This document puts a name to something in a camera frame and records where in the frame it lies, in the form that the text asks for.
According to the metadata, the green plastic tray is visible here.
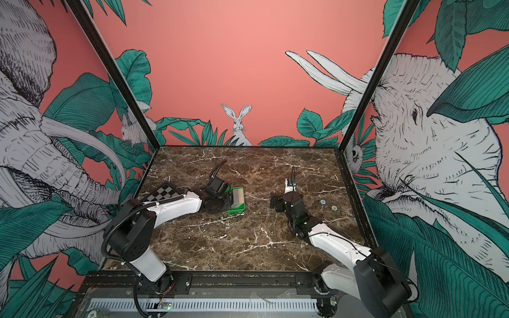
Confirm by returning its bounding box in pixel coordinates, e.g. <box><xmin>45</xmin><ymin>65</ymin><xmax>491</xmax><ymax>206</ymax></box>
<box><xmin>227</xmin><ymin>187</ymin><xmax>246</xmax><ymax>214</ymax></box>

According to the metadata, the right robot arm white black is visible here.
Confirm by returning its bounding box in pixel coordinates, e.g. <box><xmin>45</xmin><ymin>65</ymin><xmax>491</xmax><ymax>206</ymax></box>
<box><xmin>270</xmin><ymin>191</ymin><xmax>412</xmax><ymax>317</ymax></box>

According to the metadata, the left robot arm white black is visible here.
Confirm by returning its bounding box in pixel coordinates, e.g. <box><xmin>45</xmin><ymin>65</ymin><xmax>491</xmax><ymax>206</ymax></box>
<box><xmin>101</xmin><ymin>177</ymin><xmax>245</xmax><ymax>283</ymax></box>

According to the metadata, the stack of credit cards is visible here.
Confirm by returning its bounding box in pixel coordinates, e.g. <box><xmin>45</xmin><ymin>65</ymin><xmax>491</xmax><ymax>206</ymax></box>
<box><xmin>232</xmin><ymin>187</ymin><xmax>245</xmax><ymax>208</ymax></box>

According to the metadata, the checkerboard calibration plate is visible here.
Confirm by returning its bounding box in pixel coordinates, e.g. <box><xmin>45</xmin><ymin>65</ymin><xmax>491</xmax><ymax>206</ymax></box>
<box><xmin>141</xmin><ymin>182</ymin><xmax>180</xmax><ymax>202</ymax></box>

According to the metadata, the small green circuit board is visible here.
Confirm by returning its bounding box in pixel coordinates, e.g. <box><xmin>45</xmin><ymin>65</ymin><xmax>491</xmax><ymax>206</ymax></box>
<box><xmin>158</xmin><ymin>302</ymin><xmax>172</xmax><ymax>311</ymax></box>

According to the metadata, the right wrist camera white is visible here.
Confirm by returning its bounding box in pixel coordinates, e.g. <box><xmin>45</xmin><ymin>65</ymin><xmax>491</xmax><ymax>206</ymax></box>
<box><xmin>284</xmin><ymin>178</ymin><xmax>296</xmax><ymax>193</ymax></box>

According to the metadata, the black mounting rail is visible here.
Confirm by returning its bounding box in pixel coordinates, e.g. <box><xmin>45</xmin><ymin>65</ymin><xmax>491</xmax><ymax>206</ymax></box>
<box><xmin>80</xmin><ymin>270</ymin><xmax>340</xmax><ymax>298</ymax></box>

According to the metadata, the white slotted cable duct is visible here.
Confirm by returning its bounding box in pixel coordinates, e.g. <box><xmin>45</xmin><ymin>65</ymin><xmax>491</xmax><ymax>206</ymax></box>
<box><xmin>86</xmin><ymin>297</ymin><xmax>319</xmax><ymax>313</ymax></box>

